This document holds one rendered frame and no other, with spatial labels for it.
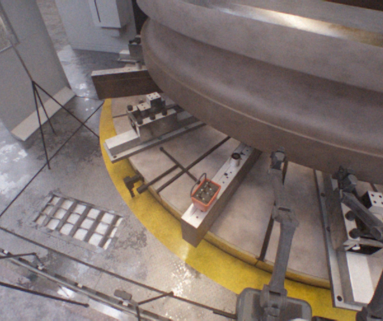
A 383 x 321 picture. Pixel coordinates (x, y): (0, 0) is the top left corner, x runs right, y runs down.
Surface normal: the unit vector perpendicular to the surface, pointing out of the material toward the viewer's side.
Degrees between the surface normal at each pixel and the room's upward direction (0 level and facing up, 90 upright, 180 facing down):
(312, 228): 0
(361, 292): 0
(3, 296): 0
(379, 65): 90
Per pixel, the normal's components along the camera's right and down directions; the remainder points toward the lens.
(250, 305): 0.00, -0.66
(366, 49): -0.43, 0.68
